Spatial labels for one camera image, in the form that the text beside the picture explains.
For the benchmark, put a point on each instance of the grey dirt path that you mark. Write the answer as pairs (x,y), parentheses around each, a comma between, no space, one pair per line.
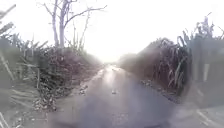
(116,106)

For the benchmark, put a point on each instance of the bare branching tree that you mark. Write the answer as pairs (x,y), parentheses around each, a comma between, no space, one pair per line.
(61,26)

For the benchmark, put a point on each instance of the overgrown bank of bushes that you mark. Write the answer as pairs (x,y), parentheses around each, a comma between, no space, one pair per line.
(50,70)
(170,63)

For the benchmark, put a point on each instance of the dry leaf litter verge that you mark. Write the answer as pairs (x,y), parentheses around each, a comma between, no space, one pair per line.
(43,103)
(160,89)

